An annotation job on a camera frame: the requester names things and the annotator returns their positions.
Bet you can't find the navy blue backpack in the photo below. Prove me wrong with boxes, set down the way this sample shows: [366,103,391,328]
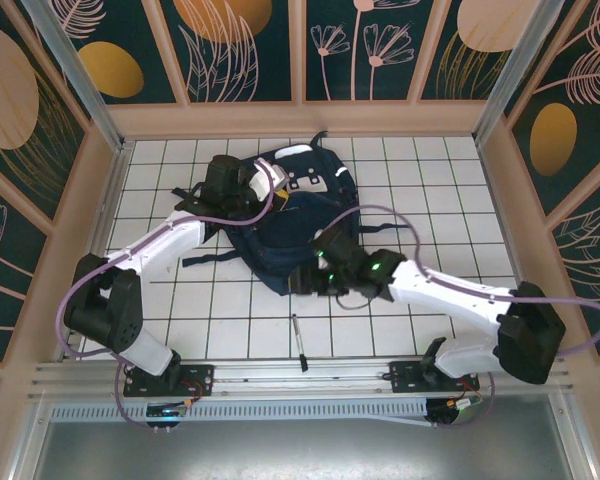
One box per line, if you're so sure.
[172,130,411,297]

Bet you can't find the black and white marker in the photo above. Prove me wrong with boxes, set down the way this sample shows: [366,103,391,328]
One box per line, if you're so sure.
[291,313,310,372]

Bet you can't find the grey metal sheet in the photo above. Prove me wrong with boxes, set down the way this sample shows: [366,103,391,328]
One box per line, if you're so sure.
[9,394,596,480]

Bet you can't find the small controller board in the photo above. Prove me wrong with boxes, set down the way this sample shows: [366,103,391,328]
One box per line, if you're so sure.
[146,405,187,432]
[427,397,481,430]

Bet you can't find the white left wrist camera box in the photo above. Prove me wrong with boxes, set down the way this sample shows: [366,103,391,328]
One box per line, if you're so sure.
[247,158,287,199]

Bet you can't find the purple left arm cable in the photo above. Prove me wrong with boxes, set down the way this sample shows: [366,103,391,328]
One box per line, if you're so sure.
[58,162,281,432]

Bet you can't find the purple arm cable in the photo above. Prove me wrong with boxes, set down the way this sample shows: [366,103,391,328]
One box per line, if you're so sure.
[322,205,600,431]
[58,162,281,432]

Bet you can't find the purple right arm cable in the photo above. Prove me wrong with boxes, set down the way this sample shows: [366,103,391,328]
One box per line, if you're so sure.
[322,205,600,431]

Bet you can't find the aluminium mounting rail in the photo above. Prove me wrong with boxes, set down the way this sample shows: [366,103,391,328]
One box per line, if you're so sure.
[27,353,576,401]

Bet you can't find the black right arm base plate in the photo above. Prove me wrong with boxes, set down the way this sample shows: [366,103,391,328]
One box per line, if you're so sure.
[388,360,481,394]

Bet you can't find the grey slotted cable duct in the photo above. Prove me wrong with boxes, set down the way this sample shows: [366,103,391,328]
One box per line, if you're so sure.
[49,397,476,427]

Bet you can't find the aluminium side rail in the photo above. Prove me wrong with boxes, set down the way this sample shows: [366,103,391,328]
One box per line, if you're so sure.
[59,142,134,362]
[474,142,549,354]

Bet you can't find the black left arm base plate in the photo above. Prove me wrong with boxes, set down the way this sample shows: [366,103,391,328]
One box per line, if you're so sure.
[123,363,215,399]

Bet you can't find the aluminium frame post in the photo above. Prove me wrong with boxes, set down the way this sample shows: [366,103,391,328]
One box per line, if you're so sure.
[19,0,134,154]
[472,0,564,146]

